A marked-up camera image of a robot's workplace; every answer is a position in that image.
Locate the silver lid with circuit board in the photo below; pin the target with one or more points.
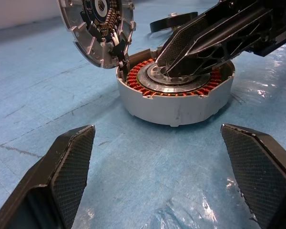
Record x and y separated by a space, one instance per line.
85 45

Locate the blue table cover sheet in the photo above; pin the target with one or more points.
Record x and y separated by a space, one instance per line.
138 171

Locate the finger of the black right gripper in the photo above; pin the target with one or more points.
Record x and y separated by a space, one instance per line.
188 35

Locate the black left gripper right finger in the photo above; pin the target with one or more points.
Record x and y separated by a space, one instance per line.
257 171

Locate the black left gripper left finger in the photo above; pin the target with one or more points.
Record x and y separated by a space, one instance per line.
66 171

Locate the black spoked rotor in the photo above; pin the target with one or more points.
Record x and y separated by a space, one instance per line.
162 23

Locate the grey round motor housing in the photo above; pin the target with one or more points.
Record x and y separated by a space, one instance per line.
176 112

